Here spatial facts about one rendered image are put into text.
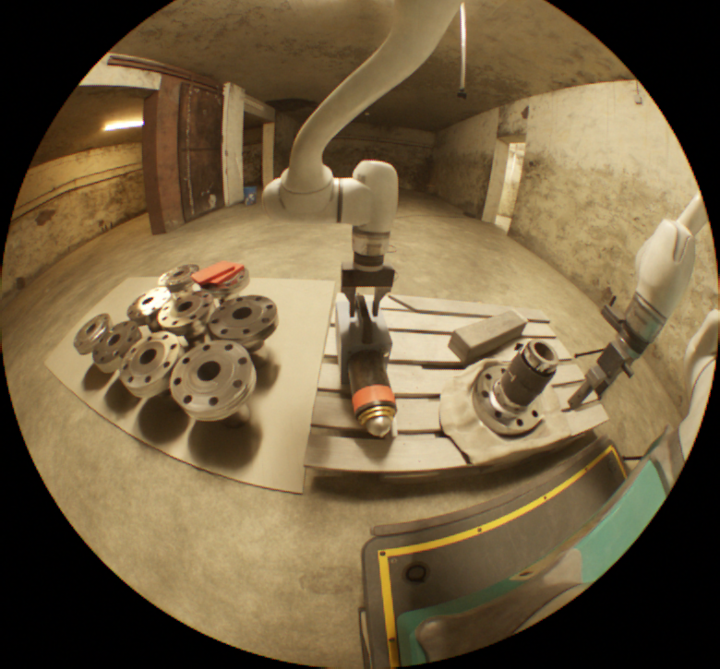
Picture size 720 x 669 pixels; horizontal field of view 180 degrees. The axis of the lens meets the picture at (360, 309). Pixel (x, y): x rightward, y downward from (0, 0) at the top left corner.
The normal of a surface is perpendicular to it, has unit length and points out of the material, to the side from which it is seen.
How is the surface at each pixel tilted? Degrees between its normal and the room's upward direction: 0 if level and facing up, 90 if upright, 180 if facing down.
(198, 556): 0
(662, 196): 90
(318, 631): 0
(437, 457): 0
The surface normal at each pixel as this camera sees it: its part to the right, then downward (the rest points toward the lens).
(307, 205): 0.09, 0.88
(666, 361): -1.00, -0.08
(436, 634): -0.10, -0.87
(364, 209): 0.03, 0.65
